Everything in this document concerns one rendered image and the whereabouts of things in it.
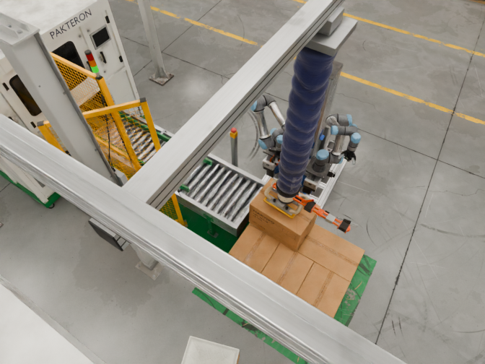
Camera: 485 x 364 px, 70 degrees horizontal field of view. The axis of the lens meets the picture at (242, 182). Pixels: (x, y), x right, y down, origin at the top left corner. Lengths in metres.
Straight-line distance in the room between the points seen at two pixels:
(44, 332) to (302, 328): 0.51
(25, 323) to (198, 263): 0.36
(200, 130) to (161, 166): 0.19
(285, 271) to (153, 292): 1.55
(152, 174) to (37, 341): 0.55
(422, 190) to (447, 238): 0.72
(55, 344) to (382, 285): 3.94
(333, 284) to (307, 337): 2.93
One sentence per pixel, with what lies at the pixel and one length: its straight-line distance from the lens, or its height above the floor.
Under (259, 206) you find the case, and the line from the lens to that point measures 3.46.
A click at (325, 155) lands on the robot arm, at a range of 3.51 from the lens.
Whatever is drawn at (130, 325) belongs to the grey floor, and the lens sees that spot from 4.20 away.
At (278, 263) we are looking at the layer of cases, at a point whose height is 0.54.
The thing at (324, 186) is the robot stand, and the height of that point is 0.23.
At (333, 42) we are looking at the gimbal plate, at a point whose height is 2.87.
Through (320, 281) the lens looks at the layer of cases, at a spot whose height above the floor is 0.54.
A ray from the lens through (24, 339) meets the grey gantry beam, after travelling 0.84.
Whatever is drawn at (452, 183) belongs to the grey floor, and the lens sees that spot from 5.55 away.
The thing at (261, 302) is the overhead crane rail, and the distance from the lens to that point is 0.76.
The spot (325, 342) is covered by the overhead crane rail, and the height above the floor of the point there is 3.21.
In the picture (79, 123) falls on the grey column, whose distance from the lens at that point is 2.37.
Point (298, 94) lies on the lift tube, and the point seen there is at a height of 2.46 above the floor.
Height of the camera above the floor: 3.94
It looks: 56 degrees down
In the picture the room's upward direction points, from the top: straight up
